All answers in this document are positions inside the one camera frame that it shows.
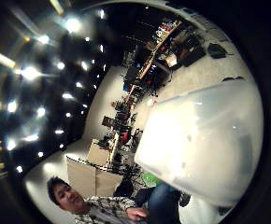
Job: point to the the person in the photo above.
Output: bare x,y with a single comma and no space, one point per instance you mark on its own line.
110,207

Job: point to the green bag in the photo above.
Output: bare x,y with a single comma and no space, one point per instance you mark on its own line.
151,179

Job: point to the large cardboard box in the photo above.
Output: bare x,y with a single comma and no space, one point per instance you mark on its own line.
106,184
80,178

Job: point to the small cardboard box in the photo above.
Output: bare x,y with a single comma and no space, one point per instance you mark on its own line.
97,154

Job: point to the long cluttered wooden workbench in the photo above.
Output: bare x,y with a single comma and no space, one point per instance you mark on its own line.
143,73

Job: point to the white box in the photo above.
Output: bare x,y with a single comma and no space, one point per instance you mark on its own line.
171,59

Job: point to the black equipment case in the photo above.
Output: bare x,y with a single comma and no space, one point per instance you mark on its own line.
192,53

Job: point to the group of ceiling lamps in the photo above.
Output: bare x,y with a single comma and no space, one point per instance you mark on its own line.
45,77

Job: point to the black bag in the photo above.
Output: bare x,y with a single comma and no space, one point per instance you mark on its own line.
216,50

